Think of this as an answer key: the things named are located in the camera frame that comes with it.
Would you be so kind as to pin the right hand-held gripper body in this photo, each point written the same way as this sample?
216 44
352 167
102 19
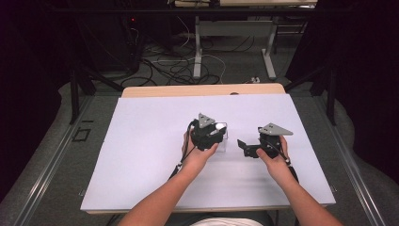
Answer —
272 141

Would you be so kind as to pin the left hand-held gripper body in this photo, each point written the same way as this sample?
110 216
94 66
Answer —
204 136

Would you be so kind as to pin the white tube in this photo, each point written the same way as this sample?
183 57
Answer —
220 126

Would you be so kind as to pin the clear plastic organizer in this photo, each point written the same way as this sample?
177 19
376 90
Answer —
223 142

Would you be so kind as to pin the person's left hand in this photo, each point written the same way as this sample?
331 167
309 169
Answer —
196 160

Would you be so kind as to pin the person's right hand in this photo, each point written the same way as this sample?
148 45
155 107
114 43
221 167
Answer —
276 166

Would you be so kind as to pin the wooden table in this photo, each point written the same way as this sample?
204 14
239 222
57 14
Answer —
200 89

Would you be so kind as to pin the white power plug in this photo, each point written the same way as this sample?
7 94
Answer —
255 79

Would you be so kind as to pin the white table sheet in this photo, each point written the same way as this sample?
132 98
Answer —
141 150

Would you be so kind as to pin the person's white shirt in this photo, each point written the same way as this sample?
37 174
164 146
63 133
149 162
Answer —
227 222

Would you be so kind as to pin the black metal stand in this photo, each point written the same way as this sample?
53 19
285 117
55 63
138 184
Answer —
326 84
78 88

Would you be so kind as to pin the white-legged desk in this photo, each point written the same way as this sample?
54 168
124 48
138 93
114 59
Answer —
235 28

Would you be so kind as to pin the black horizontal bar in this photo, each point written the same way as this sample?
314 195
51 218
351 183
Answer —
156 11

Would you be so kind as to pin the black computer tower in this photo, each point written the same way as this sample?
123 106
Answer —
109 44

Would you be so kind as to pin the metal floor rail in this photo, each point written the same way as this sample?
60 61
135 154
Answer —
47 163
354 169

